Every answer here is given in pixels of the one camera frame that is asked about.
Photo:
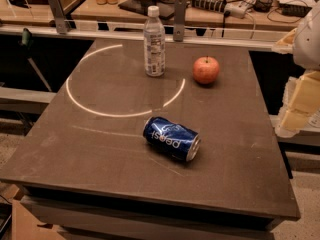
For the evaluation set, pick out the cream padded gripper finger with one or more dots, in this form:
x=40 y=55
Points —
x=301 y=100

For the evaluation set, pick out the blue pepsi can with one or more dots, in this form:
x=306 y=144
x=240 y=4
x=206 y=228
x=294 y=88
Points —
x=173 y=139

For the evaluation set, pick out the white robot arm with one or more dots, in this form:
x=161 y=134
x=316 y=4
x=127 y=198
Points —
x=303 y=42

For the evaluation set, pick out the red apple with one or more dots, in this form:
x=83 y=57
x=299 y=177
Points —
x=205 y=70

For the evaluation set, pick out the clear plastic water bottle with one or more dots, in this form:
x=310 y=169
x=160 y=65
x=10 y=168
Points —
x=154 y=43

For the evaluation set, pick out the black monitor stand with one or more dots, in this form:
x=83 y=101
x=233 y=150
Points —
x=141 y=7

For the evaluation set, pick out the power strip with cables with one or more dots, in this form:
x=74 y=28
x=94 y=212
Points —
x=235 y=10

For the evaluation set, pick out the right metal bracket post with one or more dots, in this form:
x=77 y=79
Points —
x=179 y=20

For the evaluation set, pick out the metal bracket post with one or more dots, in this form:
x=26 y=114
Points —
x=179 y=20
x=61 y=23

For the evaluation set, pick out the metal rail frame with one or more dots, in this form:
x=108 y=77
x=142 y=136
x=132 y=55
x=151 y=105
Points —
x=253 y=44

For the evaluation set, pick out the left metal bracket post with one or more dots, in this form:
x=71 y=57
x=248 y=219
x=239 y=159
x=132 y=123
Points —
x=61 y=23

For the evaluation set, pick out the green handled tool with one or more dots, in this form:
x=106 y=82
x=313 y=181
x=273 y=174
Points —
x=25 y=43

